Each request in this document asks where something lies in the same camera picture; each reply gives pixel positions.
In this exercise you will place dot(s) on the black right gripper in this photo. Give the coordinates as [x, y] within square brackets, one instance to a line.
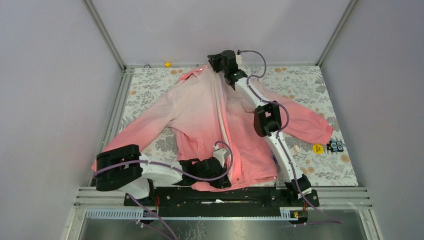
[214, 59]

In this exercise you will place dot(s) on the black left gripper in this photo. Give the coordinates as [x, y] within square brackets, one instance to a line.
[222, 182]

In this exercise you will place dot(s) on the pink zip-up jacket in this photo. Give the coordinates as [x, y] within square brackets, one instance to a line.
[202, 112]

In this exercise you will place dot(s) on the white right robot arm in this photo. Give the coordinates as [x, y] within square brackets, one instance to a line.
[269, 121]

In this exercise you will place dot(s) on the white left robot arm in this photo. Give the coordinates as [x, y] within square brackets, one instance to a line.
[126, 169]

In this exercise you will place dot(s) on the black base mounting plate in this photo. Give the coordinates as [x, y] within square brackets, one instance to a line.
[255, 202]

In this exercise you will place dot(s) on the yellow round token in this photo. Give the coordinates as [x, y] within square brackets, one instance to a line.
[318, 149]

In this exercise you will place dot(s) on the floral patterned table mat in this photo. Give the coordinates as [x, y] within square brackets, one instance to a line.
[142, 87]

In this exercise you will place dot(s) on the small owl figurine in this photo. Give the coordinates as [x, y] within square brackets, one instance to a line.
[335, 146]

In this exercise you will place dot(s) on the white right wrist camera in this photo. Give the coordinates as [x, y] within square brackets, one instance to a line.
[238, 59]

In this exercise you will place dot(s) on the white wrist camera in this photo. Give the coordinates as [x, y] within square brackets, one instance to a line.
[221, 154]
[238, 59]

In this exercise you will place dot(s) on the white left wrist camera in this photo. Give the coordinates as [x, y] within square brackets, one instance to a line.
[221, 154]

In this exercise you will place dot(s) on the aluminium frame rail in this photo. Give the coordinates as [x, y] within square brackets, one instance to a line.
[104, 33]

